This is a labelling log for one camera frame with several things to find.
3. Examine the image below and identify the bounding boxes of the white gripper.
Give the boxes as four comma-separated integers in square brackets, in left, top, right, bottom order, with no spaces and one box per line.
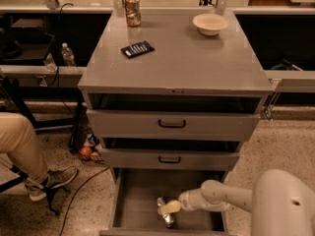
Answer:
[157,189,207,215]

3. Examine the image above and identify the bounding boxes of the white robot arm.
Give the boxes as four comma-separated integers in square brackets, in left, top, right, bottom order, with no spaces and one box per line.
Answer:
[157,169,315,236]

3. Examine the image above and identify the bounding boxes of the grey open bottom drawer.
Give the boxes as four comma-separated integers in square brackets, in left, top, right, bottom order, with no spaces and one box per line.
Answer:
[99,168,230,236]

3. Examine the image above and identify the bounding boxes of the grey middle drawer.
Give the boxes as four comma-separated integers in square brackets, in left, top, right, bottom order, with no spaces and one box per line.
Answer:
[101,148,239,171]

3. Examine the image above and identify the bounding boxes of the grey drawer cabinet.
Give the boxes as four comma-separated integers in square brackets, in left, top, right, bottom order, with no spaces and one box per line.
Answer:
[78,9,275,182]

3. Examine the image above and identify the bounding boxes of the grey top drawer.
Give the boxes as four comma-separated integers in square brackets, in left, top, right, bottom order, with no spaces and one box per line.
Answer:
[87,110,260,142]

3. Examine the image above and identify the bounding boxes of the crumpled gold soda can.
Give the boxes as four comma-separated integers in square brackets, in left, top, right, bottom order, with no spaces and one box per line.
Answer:
[125,0,141,27]

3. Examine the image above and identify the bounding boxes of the basket of fruit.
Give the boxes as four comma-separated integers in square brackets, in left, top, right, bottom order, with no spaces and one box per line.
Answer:
[79,134,102,162]

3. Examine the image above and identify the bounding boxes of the grey sneaker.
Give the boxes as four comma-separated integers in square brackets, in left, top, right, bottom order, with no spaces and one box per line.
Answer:
[26,166,78,202]

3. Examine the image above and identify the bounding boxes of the black chair leg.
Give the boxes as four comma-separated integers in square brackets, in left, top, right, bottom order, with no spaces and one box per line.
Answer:
[0,157,69,216]

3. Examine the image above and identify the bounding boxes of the black snack packet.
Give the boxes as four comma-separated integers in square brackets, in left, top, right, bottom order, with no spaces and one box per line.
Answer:
[121,41,155,59]

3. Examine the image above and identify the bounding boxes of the person leg beige trousers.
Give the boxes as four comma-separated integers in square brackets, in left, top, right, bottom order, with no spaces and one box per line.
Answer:
[0,112,48,183]

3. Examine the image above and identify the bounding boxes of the white bowl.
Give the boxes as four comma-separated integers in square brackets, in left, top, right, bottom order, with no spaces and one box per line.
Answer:
[193,14,229,36]

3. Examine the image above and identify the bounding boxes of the clear water bottle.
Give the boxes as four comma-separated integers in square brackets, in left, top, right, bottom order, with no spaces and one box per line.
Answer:
[61,43,76,67]

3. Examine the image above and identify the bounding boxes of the black floor cable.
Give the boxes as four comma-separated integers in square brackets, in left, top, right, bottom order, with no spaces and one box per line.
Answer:
[58,166,110,236]

